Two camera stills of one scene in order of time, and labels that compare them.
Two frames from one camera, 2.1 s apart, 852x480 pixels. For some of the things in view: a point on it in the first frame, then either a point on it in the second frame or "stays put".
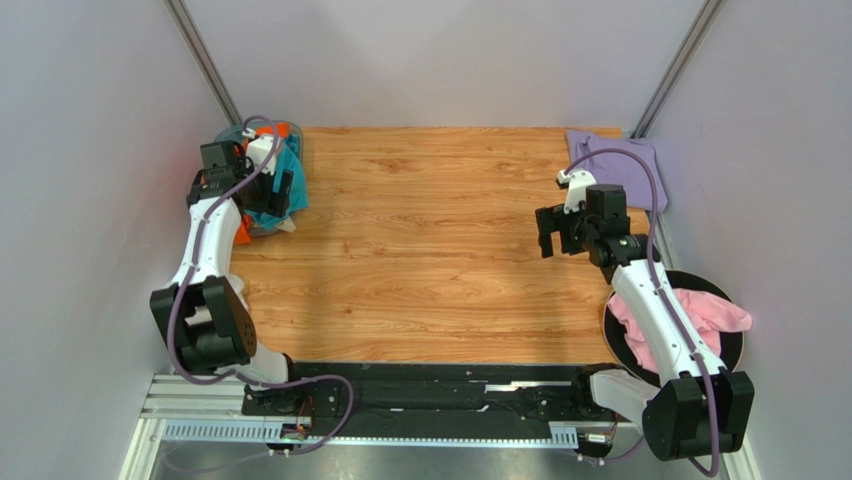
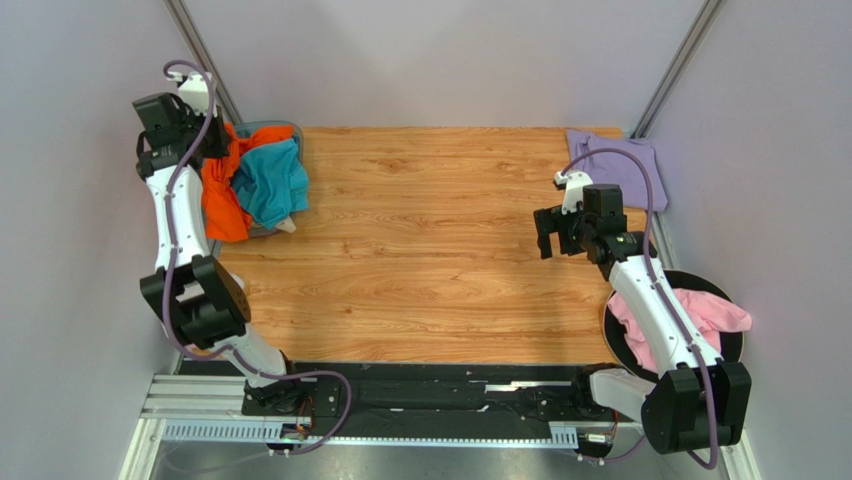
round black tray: x=731 y=344 stays put
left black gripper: x=274 y=203 -> x=220 y=148
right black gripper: x=549 y=229 stays put
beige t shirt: x=288 y=225 stays put
